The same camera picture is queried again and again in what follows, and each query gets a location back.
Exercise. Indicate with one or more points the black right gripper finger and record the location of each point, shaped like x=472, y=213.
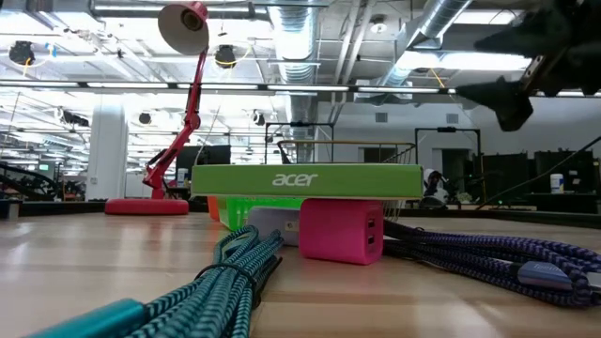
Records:
x=530, y=37
x=502, y=101

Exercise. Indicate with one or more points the white and green acer box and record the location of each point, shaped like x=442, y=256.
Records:
x=305, y=180

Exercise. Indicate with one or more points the pink charger block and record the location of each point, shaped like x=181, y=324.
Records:
x=333, y=230

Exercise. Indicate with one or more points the lavender charger block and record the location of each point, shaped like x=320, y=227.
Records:
x=272, y=223

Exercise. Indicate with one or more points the teal pen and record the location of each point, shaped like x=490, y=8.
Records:
x=220, y=291

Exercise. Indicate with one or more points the green plastic bin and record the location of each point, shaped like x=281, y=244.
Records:
x=235, y=211

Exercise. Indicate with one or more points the orange plastic bin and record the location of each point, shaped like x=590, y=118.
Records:
x=213, y=206

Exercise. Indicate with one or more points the white container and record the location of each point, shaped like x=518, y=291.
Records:
x=557, y=183

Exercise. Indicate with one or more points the person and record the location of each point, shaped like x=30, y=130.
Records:
x=434, y=188

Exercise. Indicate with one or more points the black background monitor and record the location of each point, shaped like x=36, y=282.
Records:
x=206, y=155

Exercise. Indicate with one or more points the red desk lamp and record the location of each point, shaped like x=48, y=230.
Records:
x=145, y=206

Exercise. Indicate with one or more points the black background rig frame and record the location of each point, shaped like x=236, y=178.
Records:
x=446, y=129

